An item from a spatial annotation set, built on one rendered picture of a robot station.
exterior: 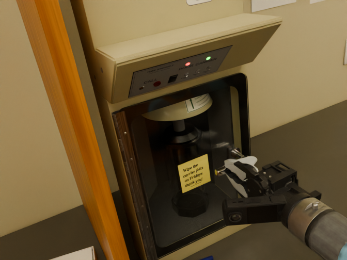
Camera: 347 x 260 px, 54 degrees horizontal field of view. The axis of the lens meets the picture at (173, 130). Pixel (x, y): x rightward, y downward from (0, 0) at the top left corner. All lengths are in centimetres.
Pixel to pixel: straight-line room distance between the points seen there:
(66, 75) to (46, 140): 61
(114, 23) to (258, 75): 86
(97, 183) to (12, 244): 61
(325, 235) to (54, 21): 50
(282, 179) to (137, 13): 40
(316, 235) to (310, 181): 59
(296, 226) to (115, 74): 38
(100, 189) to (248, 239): 49
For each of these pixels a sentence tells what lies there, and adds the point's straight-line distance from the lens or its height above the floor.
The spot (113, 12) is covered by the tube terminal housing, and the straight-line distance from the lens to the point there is 62.
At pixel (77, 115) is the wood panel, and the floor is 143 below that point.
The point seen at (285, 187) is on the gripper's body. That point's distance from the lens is 69.
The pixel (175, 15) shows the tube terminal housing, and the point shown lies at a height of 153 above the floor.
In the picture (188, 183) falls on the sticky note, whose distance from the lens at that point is 78.
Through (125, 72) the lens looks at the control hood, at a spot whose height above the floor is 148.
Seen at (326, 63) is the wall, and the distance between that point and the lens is 165.
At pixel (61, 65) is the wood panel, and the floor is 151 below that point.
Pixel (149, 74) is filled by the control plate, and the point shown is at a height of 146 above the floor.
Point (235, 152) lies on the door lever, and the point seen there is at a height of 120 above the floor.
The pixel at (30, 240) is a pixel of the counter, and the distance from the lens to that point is 115.
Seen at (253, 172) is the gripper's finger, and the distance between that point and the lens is 67.
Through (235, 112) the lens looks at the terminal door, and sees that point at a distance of 78.
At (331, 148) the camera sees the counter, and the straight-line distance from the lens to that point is 136.
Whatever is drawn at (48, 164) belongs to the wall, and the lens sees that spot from 115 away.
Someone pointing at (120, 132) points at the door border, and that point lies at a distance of 66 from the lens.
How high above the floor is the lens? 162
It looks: 26 degrees down
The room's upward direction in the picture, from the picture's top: 9 degrees counter-clockwise
